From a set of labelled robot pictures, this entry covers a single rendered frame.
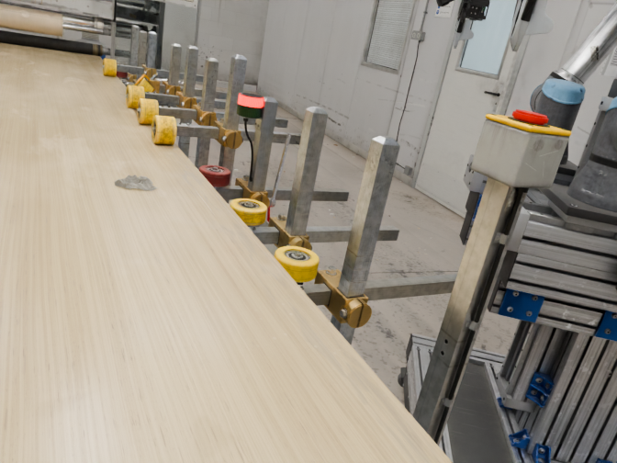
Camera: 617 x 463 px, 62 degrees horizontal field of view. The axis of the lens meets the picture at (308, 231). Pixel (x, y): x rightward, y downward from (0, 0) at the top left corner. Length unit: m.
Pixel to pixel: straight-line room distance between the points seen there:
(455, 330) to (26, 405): 0.50
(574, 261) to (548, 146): 0.65
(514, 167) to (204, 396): 0.42
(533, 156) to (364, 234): 0.35
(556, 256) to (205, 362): 0.86
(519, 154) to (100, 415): 0.51
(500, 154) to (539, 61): 3.71
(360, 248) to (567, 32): 3.48
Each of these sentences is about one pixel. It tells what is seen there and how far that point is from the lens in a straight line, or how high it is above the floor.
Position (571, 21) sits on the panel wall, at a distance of 4.24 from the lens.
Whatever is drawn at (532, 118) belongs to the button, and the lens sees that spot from 0.64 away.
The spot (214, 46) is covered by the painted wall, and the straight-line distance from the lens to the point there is 10.09.
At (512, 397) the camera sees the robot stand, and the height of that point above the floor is 0.37.
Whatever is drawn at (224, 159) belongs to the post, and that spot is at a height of 0.88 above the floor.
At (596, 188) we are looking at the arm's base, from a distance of 1.26.
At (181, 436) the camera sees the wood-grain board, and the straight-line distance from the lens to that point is 0.53.
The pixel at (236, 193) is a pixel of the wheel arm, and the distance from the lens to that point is 1.36.
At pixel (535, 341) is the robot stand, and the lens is 1.64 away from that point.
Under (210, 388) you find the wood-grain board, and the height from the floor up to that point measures 0.90.
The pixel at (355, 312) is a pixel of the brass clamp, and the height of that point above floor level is 0.83.
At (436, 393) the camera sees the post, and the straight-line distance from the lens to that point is 0.77.
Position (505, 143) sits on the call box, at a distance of 0.63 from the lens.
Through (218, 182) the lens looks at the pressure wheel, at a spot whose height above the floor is 0.89.
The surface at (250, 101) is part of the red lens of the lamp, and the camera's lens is 1.25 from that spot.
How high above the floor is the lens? 1.27
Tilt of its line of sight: 21 degrees down
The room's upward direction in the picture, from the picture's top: 11 degrees clockwise
